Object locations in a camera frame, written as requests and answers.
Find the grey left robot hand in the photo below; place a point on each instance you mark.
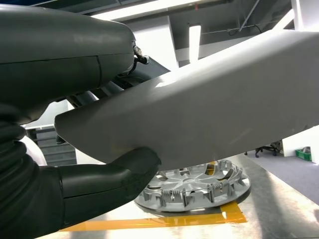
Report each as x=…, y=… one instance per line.
x=62, y=49

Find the yellow tape on workbench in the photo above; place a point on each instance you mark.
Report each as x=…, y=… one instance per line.
x=174, y=221

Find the steel workbench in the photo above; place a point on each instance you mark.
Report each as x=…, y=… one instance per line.
x=274, y=214

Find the long ceiling light strip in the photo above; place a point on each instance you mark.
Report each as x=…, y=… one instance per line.
x=139, y=8

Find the short ceiling light panel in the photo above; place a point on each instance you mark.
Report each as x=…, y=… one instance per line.
x=194, y=43

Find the silver wheel hubcap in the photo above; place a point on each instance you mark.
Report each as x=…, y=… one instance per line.
x=189, y=191

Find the black office chair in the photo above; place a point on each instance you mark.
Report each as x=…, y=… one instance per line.
x=267, y=150

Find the green plastic crate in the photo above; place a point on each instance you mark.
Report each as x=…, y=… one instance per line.
x=303, y=155

